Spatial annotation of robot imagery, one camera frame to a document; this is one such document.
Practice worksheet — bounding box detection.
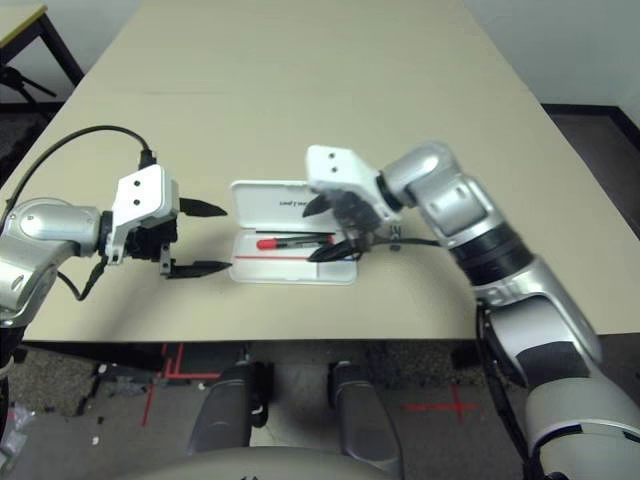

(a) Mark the white plastic pencil case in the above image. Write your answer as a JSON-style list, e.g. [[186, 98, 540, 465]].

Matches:
[[228, 178, 359, 286]]

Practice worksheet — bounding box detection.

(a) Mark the grey robot right leg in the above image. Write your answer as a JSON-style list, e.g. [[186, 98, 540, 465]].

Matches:
[[327, 360, 406, 471]]

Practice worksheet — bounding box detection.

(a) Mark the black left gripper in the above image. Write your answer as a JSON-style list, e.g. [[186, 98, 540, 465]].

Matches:
[[124, 197, 232, 280]]

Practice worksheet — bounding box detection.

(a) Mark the grey robot left leg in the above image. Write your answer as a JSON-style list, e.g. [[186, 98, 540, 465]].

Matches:
[[188, 362, 274, 456]]

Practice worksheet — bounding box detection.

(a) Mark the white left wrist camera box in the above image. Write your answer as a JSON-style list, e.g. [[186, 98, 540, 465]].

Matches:
[[102, 165, 180, 266]]

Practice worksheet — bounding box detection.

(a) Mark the red and black marker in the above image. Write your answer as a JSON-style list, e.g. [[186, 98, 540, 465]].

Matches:
[[255, 234, 335, 252]]

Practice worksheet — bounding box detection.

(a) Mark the beige side table black frame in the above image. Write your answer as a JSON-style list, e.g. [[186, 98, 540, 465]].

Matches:
[[0, 4, 85, 116]]

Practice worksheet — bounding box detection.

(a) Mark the grey robot leg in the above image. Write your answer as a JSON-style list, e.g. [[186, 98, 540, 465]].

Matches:
[[327, 360, 406, 471], [188, 362, 274, 456]]

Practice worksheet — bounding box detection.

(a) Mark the black tripod stand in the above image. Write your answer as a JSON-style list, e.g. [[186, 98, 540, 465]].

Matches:
[[0, 64, 57, 104]]

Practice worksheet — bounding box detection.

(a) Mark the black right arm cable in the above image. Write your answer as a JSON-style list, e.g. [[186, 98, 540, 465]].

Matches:
[[357, 234, 536, 480]]

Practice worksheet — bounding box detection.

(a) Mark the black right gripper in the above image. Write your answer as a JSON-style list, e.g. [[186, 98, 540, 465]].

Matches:
[[301, 189, 389, 264]]

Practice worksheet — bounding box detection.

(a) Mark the grey robot torso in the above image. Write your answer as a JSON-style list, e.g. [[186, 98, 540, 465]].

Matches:
[[164, 444, 396, 480]]

